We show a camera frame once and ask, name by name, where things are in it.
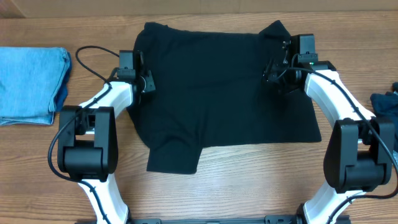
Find black garment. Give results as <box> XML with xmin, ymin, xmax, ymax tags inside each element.
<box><xmin>128</xmin><ymin>21</ymin><xmax>322</xmax><ymax>174</ymax></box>

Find dark navy garment pile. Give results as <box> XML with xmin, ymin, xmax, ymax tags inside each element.
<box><xmin>370</xmin><ymin>82</ymin><xmax>397</xmax><ymax>152</ymax></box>

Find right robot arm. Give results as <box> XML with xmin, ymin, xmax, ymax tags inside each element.
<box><xmin>263</xmin><ymin>34</ymin><xmax>397</xmax><ymax>224</ymax></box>

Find folded light blue jeans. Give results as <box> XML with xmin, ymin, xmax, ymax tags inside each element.
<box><xmin>1</xmin><ymin>47</ymin><xmax>72</xmax><ymax>126</ymax></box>

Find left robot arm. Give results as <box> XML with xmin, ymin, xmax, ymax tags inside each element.
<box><xmin>48</xmin><ymin>50</ymin><xmax>155</xmax><ymax>223</ymax></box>

